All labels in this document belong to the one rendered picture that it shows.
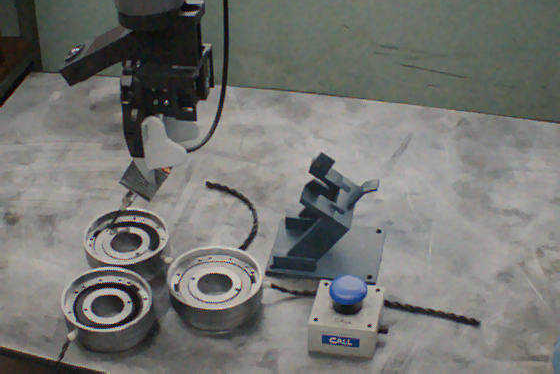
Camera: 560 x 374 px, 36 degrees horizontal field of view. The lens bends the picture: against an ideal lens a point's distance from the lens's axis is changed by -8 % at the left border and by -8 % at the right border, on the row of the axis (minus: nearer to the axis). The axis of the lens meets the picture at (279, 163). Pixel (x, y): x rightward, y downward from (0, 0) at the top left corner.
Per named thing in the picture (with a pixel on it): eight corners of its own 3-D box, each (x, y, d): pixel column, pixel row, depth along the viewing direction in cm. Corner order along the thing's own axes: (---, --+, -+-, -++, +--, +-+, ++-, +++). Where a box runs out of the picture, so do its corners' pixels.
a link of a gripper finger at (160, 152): (186, 202, 98) (181, 124, 93) (134, 196, 99) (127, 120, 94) (194, 187, 101) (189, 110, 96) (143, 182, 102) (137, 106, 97)
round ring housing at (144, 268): (73, 276, 106) (67, 249, 104) (112, 225, 114) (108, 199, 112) (148, 299, 103) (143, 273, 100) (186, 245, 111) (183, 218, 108)
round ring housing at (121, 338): (116, 280, 105) (110, 254, 103) (176, 324, 100) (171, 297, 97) (50, 323, 99) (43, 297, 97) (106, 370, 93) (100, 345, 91)
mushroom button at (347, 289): (324, 328, 95) (325, 294, 92) (331, 303, 98) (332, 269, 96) (362, 333, 94) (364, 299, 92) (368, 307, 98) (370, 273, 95)
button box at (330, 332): (307, 353, 96) (307, 321, 93) (320, 308, 101) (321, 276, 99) (382, 361, 94) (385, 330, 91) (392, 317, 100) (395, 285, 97)
